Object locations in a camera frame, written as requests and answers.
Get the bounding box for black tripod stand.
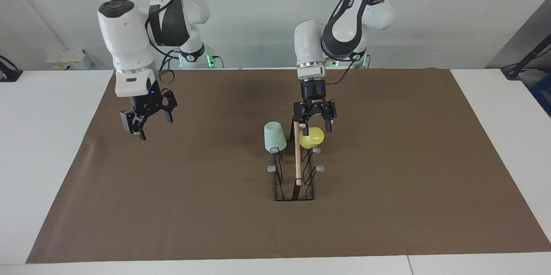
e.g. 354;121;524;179
501;34;551;80

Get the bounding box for white power box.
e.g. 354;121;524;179
45;49;93;70

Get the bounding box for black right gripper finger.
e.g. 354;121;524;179
163;90;178;123
120;109;149;141

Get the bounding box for black wire cup rack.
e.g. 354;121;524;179
267;112;325;202

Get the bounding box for black base cable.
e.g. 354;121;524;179
160;49;181;70

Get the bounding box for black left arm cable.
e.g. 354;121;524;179
325;53;360;86

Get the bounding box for yellow plastic cup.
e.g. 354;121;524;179
299;127;325;150

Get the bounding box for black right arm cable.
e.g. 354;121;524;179
133;0;177;86

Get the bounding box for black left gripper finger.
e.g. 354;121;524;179
323;100;337;133
294;102;310;136

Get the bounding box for brown table mat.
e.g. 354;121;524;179
26;68;551;264

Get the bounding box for blue box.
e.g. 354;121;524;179
529;73;551;116

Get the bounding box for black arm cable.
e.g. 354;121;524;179
133;0;177;86
325;53;360;86

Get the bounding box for black clamp stand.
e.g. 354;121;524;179
0;56;23;83

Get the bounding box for light green plastic cup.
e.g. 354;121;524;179
263;121;287;153

